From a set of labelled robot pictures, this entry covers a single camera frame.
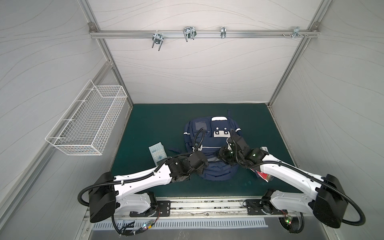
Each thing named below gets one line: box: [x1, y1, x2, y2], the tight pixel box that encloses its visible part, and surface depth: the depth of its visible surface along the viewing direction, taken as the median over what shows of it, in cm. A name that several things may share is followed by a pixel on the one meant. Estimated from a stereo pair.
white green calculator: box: [148, 141, 168, 167], surface depth 92 cm
